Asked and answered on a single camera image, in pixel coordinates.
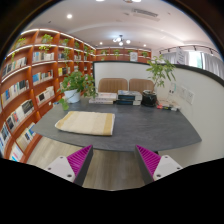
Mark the white book stack left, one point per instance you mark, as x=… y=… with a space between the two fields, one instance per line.
x=104 y=98

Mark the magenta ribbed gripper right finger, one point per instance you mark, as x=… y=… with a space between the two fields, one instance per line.
x=153 y=166

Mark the white sign on shelf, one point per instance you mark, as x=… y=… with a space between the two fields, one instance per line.
x=133 y=56

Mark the ceiling chandelier lamp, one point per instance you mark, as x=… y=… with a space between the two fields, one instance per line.
x=121 y=41

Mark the dark book stack centre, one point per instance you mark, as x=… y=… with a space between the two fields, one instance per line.
x=129 y=97

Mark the right tan upholstered chair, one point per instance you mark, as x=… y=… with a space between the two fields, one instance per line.
x=140 y=85

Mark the leafy plant in white pot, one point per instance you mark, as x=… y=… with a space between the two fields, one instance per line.
x=76 y=83

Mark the white window curtain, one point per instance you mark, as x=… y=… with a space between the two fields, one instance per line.
x=199 y=60

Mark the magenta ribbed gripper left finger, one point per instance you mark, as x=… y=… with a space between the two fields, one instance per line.
x=73 y=167

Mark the tan upholstered chair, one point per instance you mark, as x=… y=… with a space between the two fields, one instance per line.
x=140 y=85
x=112 y=85

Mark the orange wooden bookshelf wall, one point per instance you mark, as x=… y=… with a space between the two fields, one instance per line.
x=30 y=77

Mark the left tan upholstered chair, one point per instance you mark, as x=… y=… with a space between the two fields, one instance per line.
x=112 y=85

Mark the tall plant in black pot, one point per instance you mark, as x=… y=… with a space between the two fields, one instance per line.
x=160 y=69

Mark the white partition wall panel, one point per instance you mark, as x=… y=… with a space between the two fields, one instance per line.
x=201 y=96

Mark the folded cream yellow towel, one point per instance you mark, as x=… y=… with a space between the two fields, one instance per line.
x=90 y=123

